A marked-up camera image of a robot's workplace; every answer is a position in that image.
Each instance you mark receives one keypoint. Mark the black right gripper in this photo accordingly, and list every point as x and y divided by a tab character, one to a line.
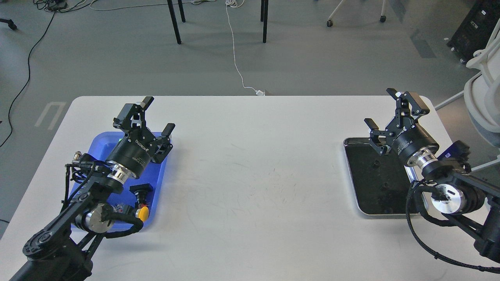
403	134

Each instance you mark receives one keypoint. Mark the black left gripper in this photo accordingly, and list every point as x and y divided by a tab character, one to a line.
139	146

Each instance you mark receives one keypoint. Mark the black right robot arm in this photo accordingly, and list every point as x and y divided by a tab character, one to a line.
447	195

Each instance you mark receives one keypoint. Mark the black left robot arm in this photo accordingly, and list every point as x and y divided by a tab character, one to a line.
63	249

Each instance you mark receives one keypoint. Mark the silver metal tray black mat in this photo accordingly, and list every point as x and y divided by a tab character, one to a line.
380	182

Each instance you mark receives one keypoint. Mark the blue plastic tray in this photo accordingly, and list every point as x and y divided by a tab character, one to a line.
102	146

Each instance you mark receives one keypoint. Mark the white rolling chair base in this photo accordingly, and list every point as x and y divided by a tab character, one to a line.
330	20

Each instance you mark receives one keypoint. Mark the black table leg left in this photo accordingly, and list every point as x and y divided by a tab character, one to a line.
174	19

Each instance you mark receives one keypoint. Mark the black table leg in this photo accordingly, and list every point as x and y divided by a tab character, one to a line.
174	19
264	18

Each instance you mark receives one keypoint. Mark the black equipment case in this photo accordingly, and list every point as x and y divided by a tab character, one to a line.
475	30

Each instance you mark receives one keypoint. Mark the black table leg right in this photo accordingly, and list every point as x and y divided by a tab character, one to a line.
264	18

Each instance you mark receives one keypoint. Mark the yellow push button switch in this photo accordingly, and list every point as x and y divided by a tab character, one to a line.
141	212

